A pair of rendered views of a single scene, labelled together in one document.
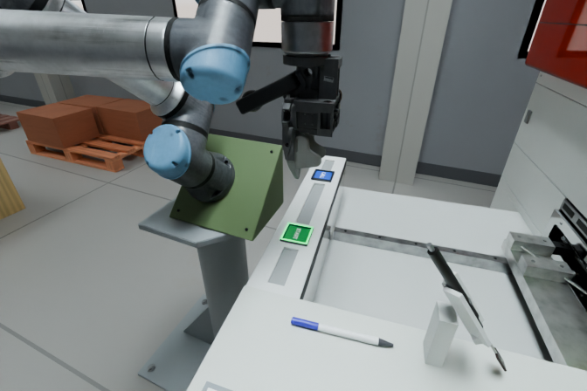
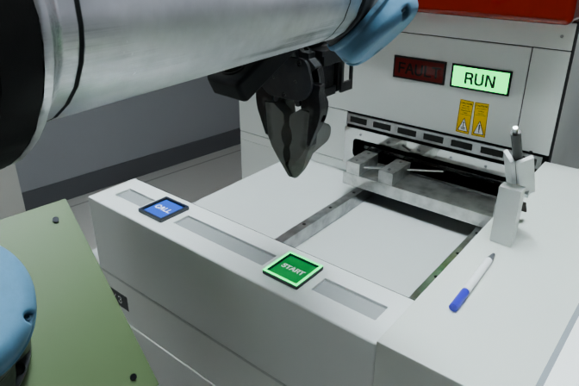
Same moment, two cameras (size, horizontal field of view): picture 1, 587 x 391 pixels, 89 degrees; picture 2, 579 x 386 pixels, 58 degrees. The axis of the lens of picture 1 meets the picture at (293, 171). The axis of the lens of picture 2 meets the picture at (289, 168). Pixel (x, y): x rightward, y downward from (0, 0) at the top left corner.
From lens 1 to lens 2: 0.58 m
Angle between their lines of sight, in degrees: 60
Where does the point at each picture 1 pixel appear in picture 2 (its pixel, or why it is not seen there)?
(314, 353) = (495, 305)
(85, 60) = (289, 22)
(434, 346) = (515, 222)
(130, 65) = (330, 20)
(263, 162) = (56, 248)
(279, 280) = (373, 310)
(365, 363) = (508, 277)
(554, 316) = (437, 196)
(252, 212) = (115, 343)
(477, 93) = not seen: hidden behind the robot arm
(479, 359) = not seen: hidden behind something
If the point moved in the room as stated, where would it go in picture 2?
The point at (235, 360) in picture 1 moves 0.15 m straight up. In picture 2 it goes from (500, 370) to (528, 238)
